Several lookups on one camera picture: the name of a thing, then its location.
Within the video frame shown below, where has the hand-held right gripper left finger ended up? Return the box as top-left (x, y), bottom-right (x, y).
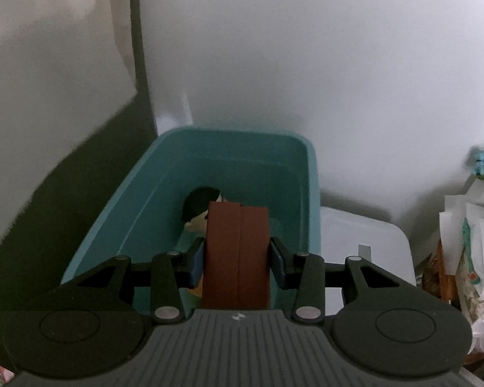
top-left (60, 236), bottom-right (206, 325)

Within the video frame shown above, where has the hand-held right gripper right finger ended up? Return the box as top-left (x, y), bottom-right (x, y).
top-left (269, 236), bottom-right (416, 325)

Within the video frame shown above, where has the brown gift box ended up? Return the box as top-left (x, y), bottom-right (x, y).
top-left (202, 201), bottom-right (272, 310)

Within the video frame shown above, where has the cartoon boy figurine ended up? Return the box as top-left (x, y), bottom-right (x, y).
top-left (180, 186), bottom-right (222, 234)

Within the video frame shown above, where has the white bin lid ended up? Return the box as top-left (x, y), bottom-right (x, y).
top-left (318, 206), bottom-right (414, 315)

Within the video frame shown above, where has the blue plastic storage bin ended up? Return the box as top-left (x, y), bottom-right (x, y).
top-left (60, 127), bottom-right (321, 317)

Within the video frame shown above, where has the black desktop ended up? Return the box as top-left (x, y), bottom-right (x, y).
top-left (0, 84), bottom-right (158, 311)

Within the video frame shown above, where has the orange plastic basket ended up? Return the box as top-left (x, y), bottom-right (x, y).
top-left (419, 240), bottom-right (469, 311)

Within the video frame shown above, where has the small blue flower ornament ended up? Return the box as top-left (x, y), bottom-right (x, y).
top-left (470, 151), bottom-right (484, 182)

